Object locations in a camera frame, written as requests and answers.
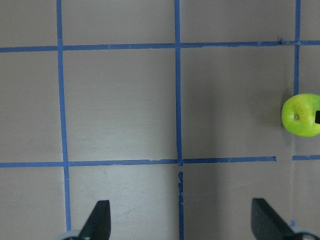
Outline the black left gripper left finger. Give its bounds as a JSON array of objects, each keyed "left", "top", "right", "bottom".
[{"left": 79, "top": 200, "right": 111, "bottom": 240}]

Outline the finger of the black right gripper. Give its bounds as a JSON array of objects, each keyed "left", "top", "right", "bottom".
[{"left": 314, "top": 110, "right": 320, "bottom": 124}]

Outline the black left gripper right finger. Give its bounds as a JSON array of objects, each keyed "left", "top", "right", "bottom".
[{"left": 250, "top": 198, "right": 304, "bottom": 240}]

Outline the green apple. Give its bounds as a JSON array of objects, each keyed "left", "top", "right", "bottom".
[{"left": 281, "top": 93, "right": 320, "bottom": 137}]

